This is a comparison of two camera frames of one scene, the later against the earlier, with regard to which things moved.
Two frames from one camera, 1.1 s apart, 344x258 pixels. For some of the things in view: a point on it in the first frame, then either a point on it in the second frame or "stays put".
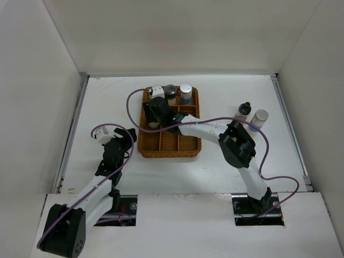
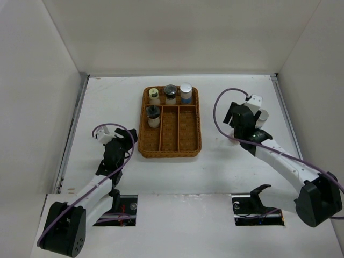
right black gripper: (148, 112) to (229, 114)
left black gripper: (127, 141) stays put
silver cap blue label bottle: (186, 93) stays put
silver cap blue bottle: (260, 117) stays put
